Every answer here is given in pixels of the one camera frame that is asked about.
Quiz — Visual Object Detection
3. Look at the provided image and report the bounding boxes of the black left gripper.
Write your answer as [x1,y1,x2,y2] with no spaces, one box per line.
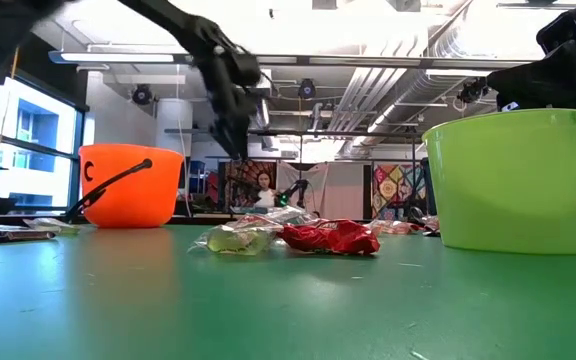
[182,14,264,161]

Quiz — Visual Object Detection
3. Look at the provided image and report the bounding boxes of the red candy bar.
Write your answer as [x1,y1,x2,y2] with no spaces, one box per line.
[277,218,382,256]

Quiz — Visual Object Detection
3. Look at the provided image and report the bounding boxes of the clear packet red gummies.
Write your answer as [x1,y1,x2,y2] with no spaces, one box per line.
[365,218,419,236]
[417,214,442,234]

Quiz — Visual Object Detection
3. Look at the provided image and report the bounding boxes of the clear gummy candy packet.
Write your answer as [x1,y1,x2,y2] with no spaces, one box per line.
[21,217,82,236]
[235,205,319,232]

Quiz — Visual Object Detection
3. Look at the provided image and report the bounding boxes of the orange plastic halloween bucket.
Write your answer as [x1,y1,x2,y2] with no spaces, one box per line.
[65,143,185,230]

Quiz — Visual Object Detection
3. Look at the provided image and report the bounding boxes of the white round column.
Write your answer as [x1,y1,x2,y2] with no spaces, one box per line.
[155,97,194,156]

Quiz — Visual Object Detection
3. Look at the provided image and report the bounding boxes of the blue chair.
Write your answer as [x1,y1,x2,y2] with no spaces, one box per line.
[187,159,208,195]

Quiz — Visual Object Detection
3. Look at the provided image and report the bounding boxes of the round black ceiling device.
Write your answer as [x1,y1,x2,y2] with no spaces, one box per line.
[297,78,318,100]
[131,83,154,106]

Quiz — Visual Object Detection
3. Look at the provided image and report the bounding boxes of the person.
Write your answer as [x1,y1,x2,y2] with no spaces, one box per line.
[252,171,279,209]

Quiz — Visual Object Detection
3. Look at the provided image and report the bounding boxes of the lime green plastic bucket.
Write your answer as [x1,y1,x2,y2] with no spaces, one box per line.
[421,108,576,255]

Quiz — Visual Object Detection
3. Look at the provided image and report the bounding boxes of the clear packet green gummies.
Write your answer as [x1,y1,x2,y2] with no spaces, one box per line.
[187,222,282,257]

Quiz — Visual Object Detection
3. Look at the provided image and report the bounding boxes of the white hanging cloth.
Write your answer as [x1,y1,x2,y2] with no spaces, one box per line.
[275,160,367,220]

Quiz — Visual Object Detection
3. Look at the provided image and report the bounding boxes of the silver ventilation ducts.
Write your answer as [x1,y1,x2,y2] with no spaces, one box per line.
[327,24,489,146]

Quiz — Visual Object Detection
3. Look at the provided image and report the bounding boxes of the long ceiling light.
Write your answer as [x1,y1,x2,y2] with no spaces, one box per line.
[307,55,539,70]
[47,49,299,66]

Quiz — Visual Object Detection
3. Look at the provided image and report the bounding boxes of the colourful patchwork quilt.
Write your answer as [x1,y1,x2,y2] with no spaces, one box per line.
[371,163,427,220]

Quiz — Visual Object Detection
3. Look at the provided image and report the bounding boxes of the green table mat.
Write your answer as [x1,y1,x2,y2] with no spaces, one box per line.
[0,222,576,360]

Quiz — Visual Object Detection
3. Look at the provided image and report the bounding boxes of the large window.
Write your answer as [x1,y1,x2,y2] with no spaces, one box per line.
[0,74,87,214]

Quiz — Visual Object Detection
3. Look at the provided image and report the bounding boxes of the dark patterned wall hanging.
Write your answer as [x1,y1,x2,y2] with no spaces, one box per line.
[222,159,278,209]

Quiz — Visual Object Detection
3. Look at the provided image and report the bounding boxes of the black hanging camera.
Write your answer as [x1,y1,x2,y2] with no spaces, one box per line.
[456,77,492,106]

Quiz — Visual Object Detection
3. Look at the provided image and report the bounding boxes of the yellow cord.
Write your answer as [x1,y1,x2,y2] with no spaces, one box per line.
[9,45,21,81]

